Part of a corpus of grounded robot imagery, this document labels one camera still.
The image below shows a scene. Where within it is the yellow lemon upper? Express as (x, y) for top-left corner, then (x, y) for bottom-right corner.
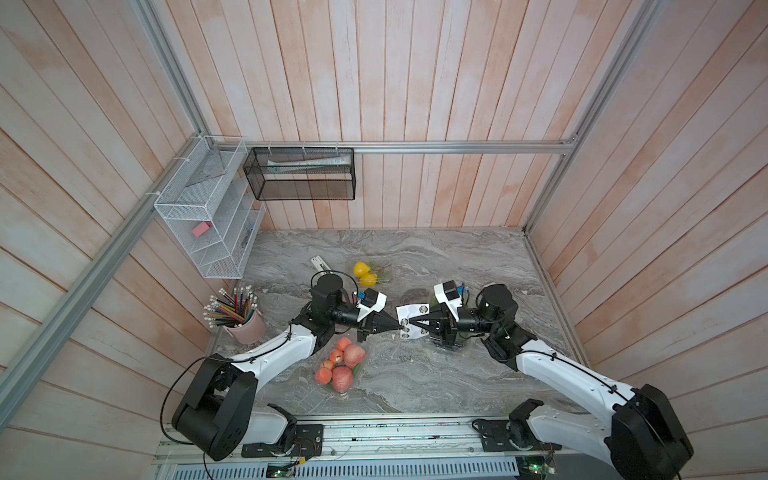
(353, 262), (371, 278)

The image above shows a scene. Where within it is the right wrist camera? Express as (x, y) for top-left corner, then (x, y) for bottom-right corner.
(434, 280), (464, 322)

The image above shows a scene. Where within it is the black mesh wall basket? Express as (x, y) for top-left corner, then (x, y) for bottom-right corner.
(243, 146), (357, 201)

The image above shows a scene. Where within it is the pink eraser on shelf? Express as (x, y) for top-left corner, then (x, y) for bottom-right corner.
(191, 221), (212, 238)

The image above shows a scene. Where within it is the pink cup of pencils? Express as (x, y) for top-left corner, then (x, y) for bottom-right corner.
(203, 285), (266, 345)

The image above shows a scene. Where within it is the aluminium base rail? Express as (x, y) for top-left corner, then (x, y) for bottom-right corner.
(147, 414), (619, 479)

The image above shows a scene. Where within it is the clear box of lemons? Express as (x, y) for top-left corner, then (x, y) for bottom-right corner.
(353, 261), (393, 288)

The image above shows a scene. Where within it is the yellow lemon lower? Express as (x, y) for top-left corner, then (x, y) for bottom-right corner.
(360, 272), (379, 288)

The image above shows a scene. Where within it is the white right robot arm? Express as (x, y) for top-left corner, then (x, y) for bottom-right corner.
(397, 281), (694, 479)

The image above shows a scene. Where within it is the clear box of apples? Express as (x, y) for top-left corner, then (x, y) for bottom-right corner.
(314, 337), (367, 395)

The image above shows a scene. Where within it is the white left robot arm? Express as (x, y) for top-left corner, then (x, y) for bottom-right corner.
(171, 271), (401, 461)

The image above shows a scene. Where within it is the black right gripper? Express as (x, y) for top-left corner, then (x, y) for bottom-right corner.
(412, 301), (499, 350)

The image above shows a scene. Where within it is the yellow lemon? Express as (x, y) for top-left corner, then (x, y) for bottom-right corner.
(360, 272), (379, 288)
(353, 262), (371, 278)

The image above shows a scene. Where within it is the white mesh wall shelf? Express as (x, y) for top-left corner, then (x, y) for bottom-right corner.
(154, 135), (265, 280)

